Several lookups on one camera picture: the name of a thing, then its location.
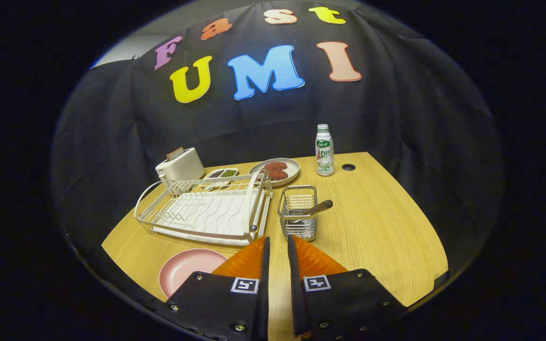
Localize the beige round dish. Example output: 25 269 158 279
248 158 300 188

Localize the pink plate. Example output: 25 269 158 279
159 249 228 300

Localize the metal wire basket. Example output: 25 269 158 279
278 185 319 242

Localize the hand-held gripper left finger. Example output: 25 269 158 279
165 236 271 341

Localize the white toaster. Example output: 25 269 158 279
155 147 205 185

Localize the wooden handled spoon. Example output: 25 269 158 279
288 199 334 224

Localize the white divided tray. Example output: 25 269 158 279
200 168 239 190

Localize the white dish rack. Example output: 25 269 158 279
134 170 274 247

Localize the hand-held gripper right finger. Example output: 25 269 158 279
286 234 409 339

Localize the white drink bottle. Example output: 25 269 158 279
315 124 335 177

